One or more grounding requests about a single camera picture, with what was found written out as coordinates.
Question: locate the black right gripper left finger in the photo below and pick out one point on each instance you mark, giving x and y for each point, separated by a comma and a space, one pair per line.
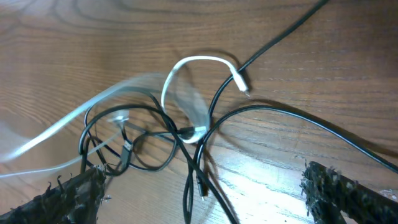
74, 201

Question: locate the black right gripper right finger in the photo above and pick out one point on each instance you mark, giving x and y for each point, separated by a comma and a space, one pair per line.
329, 195

